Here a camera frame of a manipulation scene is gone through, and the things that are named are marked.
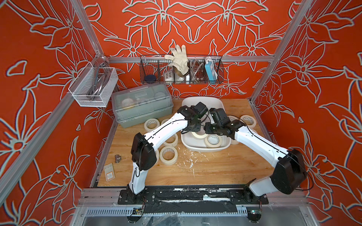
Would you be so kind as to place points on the beige tape roll six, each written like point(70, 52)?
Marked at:
point(213, 141)

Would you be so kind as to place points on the small label card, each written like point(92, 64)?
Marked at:
point(109, 172)

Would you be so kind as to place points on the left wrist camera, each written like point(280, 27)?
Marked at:
point(200, 110)

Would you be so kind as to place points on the beige tape roll twelve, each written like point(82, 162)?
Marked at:
point(200, 134)

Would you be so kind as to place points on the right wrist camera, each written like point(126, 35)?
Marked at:
point(219, 116)

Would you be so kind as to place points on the dark blue round lid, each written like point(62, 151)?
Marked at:
point(151, 78)

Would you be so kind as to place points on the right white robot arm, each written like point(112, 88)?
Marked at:
point(289, 168)

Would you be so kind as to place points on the beige tape roll three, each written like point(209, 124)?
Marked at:
point(157, 156)

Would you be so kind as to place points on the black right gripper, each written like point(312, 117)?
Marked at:
point(207, 128)

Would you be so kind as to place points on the beige tape roll seven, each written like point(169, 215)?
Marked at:
point(151, 124)

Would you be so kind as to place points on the grey lidded storage box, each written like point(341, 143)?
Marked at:
point(137, 105)

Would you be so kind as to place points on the black wire basket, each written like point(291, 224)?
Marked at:
point(194, 69)

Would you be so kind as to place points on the white work glove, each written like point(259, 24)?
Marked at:
point(179, 59)

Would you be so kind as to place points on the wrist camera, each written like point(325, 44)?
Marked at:
point(219, 116)
point(200, 110)

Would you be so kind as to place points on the white plastic tray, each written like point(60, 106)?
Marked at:
point(198, 145)

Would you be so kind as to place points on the white power strip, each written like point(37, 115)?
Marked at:
point(169, 75)

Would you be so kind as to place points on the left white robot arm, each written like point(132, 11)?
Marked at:
point(145, 146)

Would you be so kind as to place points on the beige tape roll nine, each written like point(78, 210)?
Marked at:
point(166, 161)

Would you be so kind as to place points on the beige tape roll five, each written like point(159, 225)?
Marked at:
point(234, 142)

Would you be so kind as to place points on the beige tape roll one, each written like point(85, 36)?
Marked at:
point(164, 121)

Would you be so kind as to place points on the beige tape roll eleven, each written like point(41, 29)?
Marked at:
point(233, 118)

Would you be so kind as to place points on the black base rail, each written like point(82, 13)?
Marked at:
point(214, 199)

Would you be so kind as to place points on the beige tape roll ten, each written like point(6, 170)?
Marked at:
point(249, 121)

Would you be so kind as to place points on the white wire basket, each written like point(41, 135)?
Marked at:
point(93, 88)

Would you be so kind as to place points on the beige tape roll eight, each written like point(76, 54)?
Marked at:
point(172, 141)

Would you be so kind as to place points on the small grey metal clip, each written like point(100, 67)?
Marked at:
point(118, 158)

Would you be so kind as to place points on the blue box in basket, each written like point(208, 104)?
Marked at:
point(210, 70)

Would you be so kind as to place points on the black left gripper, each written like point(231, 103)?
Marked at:
point(198, 129)

